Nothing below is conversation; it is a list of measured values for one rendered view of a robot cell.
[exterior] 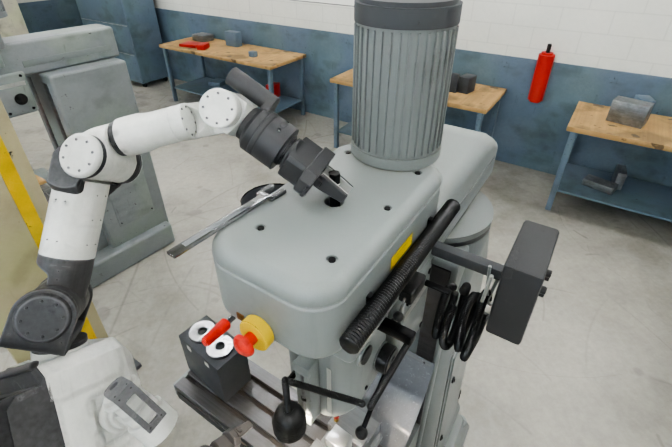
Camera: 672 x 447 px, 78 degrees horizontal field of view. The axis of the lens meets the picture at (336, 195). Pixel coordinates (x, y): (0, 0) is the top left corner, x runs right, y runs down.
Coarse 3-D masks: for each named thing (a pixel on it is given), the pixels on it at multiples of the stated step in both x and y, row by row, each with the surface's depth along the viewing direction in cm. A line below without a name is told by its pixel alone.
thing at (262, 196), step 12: (264, 192) 78; (276, 192) 78; (252, 204) 74; (228, 216) 71; (240, 216) 72; (204, 228) 68; (216, 228) 68; (192, 240) 65; (168, 252) 63; (180, 252) 63
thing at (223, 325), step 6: (222, 318) 76; (228, 318) 76; (234, 318) 77; (216, 324) 75; (222, 324) 75; (228, 324) 75; (210, 330) 74; (216, 330) 74; (222, 330) 74; (204, 336) 73; (210, 336) 73; (216, 336) 73; (204, 342) 72; (210, 342) 72
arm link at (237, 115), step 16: (240, 80) 71; (208, 96) 68; (224, 96) 67; (240, 96) 72; (256, 96) 72; (272, 96) 72; (208, 112) 68; (224, 112) 68; (240, 112) 70; (256, 112) 72; (272, 112) 72; (224, 128) 71; (240, 128) 71; (256, 128) 70; (240, 144) 72
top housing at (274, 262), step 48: (288, 192) 79; (384, 192) 79; (432, 192) 83; (240, 240) 67; (288, 240) 67; (336, 240) 67; (384, 240) 68; (240, 288) 66; (288, 288) 59; (336, 288) 59; (288, 336) 64; (336, 336) 63
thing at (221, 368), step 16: (208, 320) 150; (192, 336) 142; (224, 336) 142; (192, 352) 142; (208, 352) 137; (224, 352) 137; (192, 368) 151; (208, 368) 138; (224, 368) 136; (240, 368) 143; (208, 384) 146; (224, 384) 139; (240, 384) 146; (224, 400) 142
